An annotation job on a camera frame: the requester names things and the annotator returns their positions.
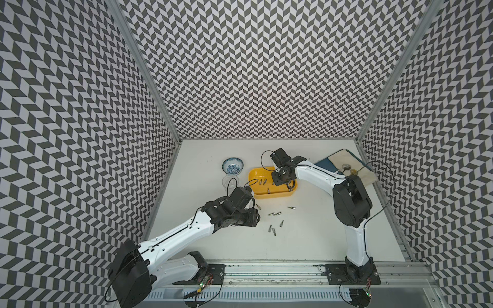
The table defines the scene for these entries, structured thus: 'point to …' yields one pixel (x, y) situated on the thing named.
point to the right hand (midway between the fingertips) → (280, 180)
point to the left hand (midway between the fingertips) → (254, 220)
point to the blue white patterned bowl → (232, 166)
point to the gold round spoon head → (353, 171)
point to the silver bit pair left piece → (271, 213)
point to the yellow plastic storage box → (261, 183)
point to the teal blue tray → (328, 164)
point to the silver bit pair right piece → (277, 213)
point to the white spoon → (346, 167)
